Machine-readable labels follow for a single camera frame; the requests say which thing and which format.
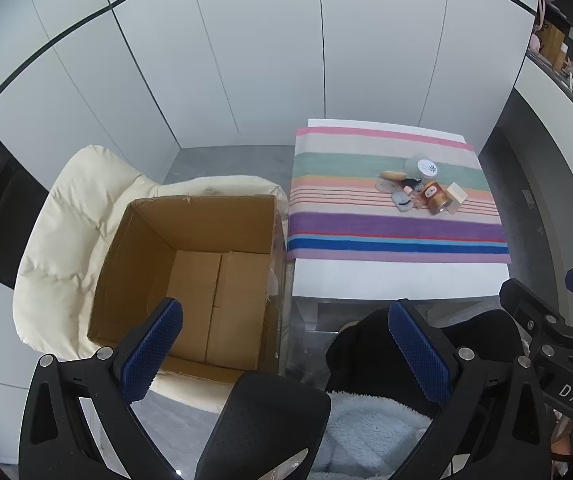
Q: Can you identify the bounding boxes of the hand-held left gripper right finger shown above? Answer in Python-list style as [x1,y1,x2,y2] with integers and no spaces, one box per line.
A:
[388,299,552,480]

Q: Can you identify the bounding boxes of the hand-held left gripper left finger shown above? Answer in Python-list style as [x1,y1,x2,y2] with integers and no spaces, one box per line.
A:
[19,297,184,480]

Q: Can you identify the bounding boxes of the brown cardboard box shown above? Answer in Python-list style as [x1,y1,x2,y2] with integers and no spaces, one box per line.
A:
[86,194,290,386]

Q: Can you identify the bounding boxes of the person's right hand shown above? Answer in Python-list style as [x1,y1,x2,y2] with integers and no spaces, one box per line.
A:
[551,412,573,461]

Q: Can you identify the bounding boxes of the person's black pants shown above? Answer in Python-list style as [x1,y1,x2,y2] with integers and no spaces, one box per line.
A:
[325,307,523,411]

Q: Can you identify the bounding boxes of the white table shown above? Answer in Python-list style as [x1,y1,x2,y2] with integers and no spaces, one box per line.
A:
[289,119,512,333]

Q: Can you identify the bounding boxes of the black perforated chair back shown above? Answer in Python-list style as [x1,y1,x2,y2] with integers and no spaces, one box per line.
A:
[195,371,332,480]

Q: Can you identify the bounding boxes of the striped colourful cloth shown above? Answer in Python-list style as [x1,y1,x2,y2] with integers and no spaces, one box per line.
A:
[286,127,512,263]

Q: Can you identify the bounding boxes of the amber jar red label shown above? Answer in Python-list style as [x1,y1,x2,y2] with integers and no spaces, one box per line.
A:
[419,181,453,216]

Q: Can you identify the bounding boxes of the cream padded chair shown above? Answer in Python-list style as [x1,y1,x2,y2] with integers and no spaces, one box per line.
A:
[12,145,292,413]

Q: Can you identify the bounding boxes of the white cabinet counter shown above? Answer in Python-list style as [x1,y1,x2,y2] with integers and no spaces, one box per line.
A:
[481,52,573,281]

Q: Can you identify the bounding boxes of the clear jar white lid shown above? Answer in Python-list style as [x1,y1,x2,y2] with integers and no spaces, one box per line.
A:
[405,155,440,181]

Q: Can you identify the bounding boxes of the brown paper box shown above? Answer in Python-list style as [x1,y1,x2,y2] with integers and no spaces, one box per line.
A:
[541,24,567,68]

